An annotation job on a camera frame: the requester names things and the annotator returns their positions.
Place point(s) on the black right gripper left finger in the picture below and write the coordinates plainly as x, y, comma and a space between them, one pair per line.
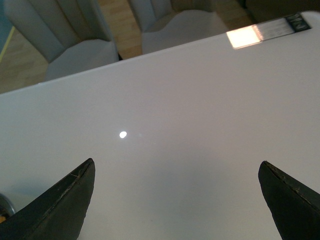
58, 213

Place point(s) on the right beige upholstered chair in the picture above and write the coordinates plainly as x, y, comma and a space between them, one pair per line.
168, 23

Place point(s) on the yellow corn cob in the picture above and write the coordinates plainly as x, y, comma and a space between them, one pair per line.
2, 219

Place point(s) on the label sticker on table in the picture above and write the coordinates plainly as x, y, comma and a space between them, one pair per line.
279, 27

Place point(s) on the left beige upholstered chair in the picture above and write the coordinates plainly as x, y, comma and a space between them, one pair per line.
72, 35

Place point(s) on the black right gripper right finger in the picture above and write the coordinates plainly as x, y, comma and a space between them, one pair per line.
295, 208

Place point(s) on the beige upholstered chair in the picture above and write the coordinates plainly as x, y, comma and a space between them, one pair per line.
168, 23
72, 35

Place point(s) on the tan sofa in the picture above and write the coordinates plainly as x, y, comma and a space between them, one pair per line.
265, 10

